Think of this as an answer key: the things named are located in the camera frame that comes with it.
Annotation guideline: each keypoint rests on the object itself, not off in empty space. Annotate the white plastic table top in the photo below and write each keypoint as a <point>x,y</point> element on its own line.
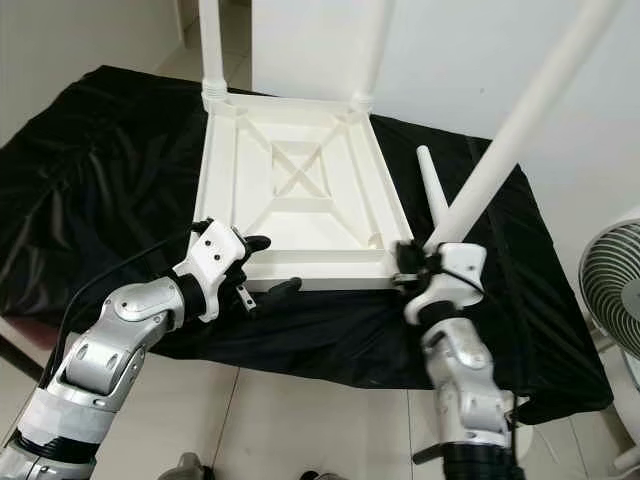
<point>240,190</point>

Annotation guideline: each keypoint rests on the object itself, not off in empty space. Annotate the white plastic table leg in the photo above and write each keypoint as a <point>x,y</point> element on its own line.
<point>213,45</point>
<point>373,45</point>
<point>430,180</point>
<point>520,125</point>

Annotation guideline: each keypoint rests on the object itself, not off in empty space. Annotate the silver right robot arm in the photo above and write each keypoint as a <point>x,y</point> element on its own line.
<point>460,370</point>

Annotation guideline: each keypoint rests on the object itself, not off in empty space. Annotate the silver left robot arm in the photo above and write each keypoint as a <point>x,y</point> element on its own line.
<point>130,330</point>

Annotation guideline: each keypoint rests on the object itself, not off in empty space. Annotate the grey robot left foot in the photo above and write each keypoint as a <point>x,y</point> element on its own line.
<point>190,467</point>

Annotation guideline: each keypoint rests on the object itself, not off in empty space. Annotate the black tablecloth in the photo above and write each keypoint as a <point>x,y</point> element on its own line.
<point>80,200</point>

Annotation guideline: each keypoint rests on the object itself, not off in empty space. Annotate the white standing fan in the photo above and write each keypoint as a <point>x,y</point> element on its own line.
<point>615,290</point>

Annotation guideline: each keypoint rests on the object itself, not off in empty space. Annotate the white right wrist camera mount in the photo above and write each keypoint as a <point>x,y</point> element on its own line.
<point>460,262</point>

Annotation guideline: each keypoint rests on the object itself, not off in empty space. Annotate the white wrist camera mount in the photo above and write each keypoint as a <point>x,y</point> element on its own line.
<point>215,250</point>
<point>460,262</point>

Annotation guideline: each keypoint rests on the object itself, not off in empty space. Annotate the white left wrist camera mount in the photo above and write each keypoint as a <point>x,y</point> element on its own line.
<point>215,250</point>

